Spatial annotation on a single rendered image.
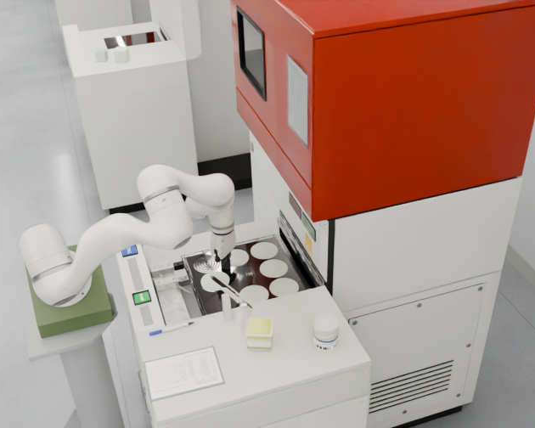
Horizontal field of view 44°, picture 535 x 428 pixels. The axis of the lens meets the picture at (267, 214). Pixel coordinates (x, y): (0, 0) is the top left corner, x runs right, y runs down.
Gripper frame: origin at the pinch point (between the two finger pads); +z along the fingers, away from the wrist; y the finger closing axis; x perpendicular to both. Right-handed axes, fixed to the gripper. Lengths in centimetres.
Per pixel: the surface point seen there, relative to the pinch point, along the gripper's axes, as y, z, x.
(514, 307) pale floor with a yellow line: -131, 92, 85
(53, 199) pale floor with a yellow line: -92, 92, -204
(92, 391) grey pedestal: 43, 43, -34
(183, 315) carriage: 25.4, 4.0, -0.5
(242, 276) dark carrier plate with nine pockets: 1.2, 2.1, 7.7
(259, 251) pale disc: -13.3, 2.0, 5.9
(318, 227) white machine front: -6.4, -22.8, 32.9
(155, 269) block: 13.5, 1.2, -20.8
